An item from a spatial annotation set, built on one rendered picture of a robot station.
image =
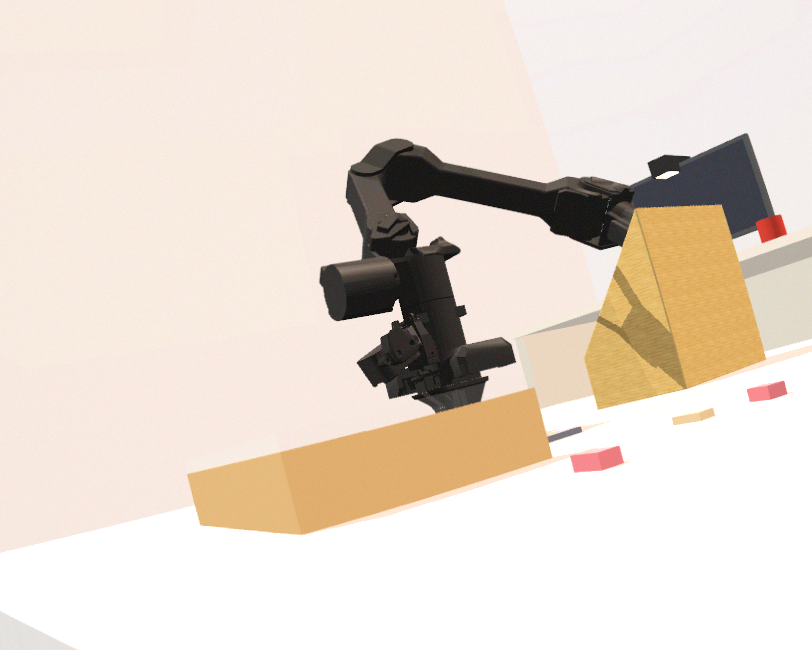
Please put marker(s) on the pink rectangular block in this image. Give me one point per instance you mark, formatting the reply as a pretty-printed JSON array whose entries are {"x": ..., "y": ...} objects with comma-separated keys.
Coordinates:
[
  {"x": 597, "y": 459},
  {"x": 767, "y": 391}
]

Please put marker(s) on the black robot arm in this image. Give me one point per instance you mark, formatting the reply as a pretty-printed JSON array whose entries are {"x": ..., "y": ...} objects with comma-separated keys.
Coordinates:
[{"x": 393, "y": 267}]

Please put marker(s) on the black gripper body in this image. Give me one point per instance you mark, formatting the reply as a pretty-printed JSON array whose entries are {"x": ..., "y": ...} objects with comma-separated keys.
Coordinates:
[{"x": 456, "y": 360}]

